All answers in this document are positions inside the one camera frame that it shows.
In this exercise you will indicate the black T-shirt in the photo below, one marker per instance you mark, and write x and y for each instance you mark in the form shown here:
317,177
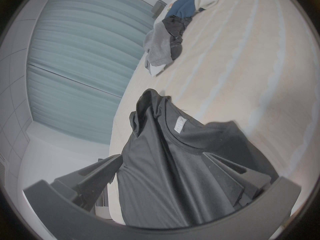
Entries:
175,179

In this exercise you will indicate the blue-green curtain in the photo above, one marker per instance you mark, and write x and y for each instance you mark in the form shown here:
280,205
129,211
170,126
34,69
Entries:
70,101
95,34

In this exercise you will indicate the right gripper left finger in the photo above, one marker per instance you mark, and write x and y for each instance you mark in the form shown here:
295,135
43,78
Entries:
97,179

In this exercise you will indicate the pile of clothes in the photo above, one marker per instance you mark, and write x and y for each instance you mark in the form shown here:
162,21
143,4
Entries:
162,44

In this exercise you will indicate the bed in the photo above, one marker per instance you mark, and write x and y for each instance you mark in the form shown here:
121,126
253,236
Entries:
237,71

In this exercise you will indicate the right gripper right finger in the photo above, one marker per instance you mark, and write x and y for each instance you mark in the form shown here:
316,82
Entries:
240,181

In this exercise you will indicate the grey bedside table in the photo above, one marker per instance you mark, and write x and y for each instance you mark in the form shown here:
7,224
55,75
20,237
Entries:
158,9

